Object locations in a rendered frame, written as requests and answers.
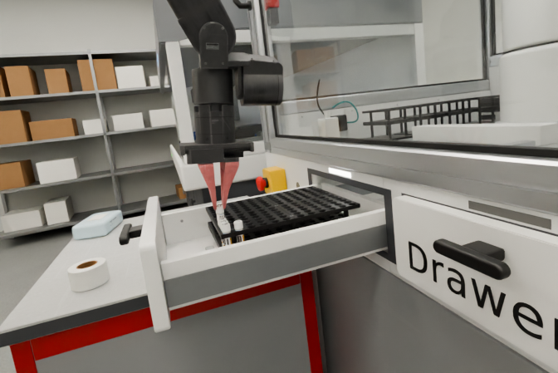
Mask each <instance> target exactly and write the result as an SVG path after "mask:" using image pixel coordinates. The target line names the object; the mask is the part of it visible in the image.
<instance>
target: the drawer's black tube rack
mask: <svg viewBox="0 0 558 373"><path fill-rule="evenodd" d="M357 208H360V204H359V203H356V202H354V201H352V200H349V199H346V198H343V197H341V196H339V195H336V194H333V193H330V192H328V191H325V190H323V189H319V188H317V187H315V186H311V187H306V188H301V189H293V190H289V191H285V192H280V193H276V194H269V195H264V196H260V197H256V198H251V199H243V200H238V201H234V202H230V203H227V204H226V208H225V209H224V218H226V220H227V221H228V222H229V223H230V227H231V230H232V231H233V232H234V236H235V237H231V238H232V244H235V243H237V238H236V236H238V235H242V234H243V235H244V241H248V240H252V239H255V238H261V237H266V236H269V235H273V234H276V233H283V232H286V231H290V230H293V229H298V228H304V227H307V226H311V225H315V224H318V223H324V222H329V221H332V220H336V219H339V218H346V217H349V211H348V210H351V209H357ZM342 212H344V213H342ZM237 220H242V225H243V230H241V231H235V228H234V221H237ZM208 227H209V230H210V232H211V234H212V235H213V238H214V240H215V242H216V244H217V246H218V248H220V247H222V246H223V245H222V240H221V238H220V236H219V234H218V231H217V230H216V228H215V227H214V225H213V222H212V221H211V222H208Z"/></svg>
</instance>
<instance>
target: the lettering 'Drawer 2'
mask: <svg viewBox="0 0 558 373"><path fill-rule="evenodd" d="M412 246H414V247H416V248H417V249H418V250H419V251H420V252H421V253H422V255H423V269H417V268H416V267H413V257H412ZM409 264H410V268H412V269H413V270H414V271H416V272H420V273H425V272H426V271H427V267H428V263H427V258H426V255H425V253H424V251H423V249H422V248H421V247H420V246H418V245H417V244H415V243H411V242H410V241H409ZM438 265H439V266H442V267H443V263H440V262H438V263H436V260H434V259H433V280H434V281H435V282H437V273H436V268H437V266H438ZM448 270H449V271H451V272H455V273H456V274H457V275H458V276H459V277H460V279H461V281H459V280H457V279H456V278H454V277H449V278H448V287H449V289H450V290H451V291H452V292H453V293H455V294H458V295H459V294H461V293H462V297H463V298H466V297H465V282H464V278H463V275H462V274H461V273H460V272H459V271H458V270H456V269H454V268H450V267H448ZM471 279H472V285H473V289H474V292H475V296H476V299H477V304H478V306H479V307H481V308H483V307H484V303H485V300H486V296H487V292H488V295H489V298H490V302H491V305H492V311H493V315H495V316H497V317H500V314H501V311H502V306H503V303H504V300H505V296H506V294H505V293H503V292H501V294H500V297H499V300H498V304H497V309H496V307H495V303H494V300H493V296H492V290H491V287H489V286H488V285H486V284H485V286H484V289H483V293H482V299H481V300H480V297H479V293H478V290H477V284H476V280H475V279H473V278H471ZM451 281H454V282H457V283H459V284H461V290H460V291H455V290H454V289H453V288H452V286H451ZM521 307H526V308H528V309H530V310H531V311H532V312H533V313H534V314H535V316H536V319H537V321H535V320H533V319H531V318H530V317H527V316H526V315H524V314H522V313H520V312H519V309H520V308H521ZM513 317H514V320H515V322H516V324H517V325H518V326H519V327H520V328H521V329H522V330H523V331H524V332H525V333H526V334H527V335H529V336H532V337H534V338H536V339H539V340H542V335H537V334H535V333H533V332H531V331H528V330H527V329H526V328H525V327H524V326H523V325H522V324H521V322H520V320H519V317H522V318H524V319H526V320H528V321H529V322H531V323H533V324H535V325H537V326H539V327H541V328H543V321H542V319H541V315H540V314H539V312H538V311H537V310H536V309H535V308H534V307H532V306H531V305H529V304H527V303H524V302H518V303H516V304H515V305H514V307H513ZM555 349H556V350H558V319H556V318H555Z"/></svg>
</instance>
